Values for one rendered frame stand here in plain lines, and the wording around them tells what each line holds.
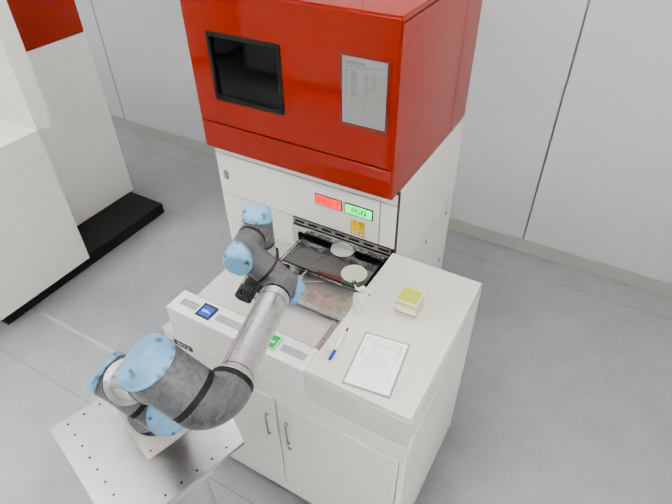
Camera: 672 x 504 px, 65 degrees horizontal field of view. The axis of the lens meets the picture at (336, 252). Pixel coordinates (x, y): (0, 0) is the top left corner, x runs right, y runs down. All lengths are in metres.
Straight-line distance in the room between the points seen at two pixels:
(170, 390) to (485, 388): 2.04
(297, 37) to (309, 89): 0.16
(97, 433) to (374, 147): 1.22
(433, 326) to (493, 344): 1.32
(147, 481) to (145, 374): 0.68
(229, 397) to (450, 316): 0.91
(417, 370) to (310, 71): 0.97
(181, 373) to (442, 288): 1.08
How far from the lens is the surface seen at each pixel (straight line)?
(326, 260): 2.05
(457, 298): 1.84
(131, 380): 1.05
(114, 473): 1.72
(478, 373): 2.89
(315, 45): 1.70
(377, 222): 1.94
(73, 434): 1.84
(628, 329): 3.39
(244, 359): 1.15
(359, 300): 1.69
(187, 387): 1.04
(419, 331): 1.72
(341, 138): 1.77
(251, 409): 2.01
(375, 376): 1.59
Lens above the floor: 2.24
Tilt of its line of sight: 40 degrees down
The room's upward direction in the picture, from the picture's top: 1 degrees counter-clockwise
